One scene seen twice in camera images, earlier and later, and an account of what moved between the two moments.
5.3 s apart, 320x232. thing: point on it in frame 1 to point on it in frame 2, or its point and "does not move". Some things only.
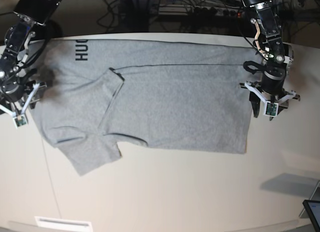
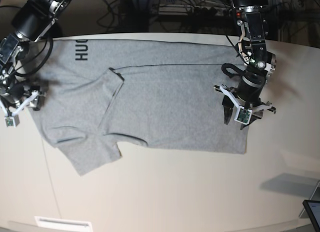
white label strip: x=54 y=223 does not move
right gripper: x=271 y=83 to x=248 y=92
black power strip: x=199 y=10 does not move
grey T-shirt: x=186 y=95 does not move
